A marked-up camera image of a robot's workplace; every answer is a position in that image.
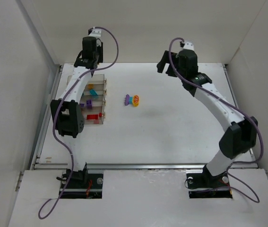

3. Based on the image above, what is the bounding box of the aluminium rail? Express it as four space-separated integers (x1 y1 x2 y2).
31 163 205 170

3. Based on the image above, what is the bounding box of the red lego block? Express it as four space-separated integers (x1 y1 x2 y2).
86 114 98 121

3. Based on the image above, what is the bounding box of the clear compartment organizer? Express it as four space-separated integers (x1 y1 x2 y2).
67 73 108 126

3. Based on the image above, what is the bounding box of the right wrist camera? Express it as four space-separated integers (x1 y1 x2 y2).
180 41 194 51

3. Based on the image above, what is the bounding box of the teal lego block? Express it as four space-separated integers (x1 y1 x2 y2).
89 89 98 97

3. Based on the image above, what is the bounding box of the purple square lego block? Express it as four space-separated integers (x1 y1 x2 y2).
86 99 93 109

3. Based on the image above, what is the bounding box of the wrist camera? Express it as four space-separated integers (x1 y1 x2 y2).
180 41 194 51
88 27 102 38

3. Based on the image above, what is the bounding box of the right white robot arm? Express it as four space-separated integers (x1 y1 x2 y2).
157 49 258 189

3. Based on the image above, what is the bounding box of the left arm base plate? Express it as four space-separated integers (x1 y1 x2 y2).
56 169 104 199

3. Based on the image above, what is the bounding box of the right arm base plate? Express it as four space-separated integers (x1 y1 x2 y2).
185 173 233 199

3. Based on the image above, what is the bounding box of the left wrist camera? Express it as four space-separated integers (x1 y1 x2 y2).
88 27 102 38

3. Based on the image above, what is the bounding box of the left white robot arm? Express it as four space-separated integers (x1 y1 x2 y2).
50 36 103 182

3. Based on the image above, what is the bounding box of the yellow flower lego block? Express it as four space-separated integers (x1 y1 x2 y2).
132 95 139 107

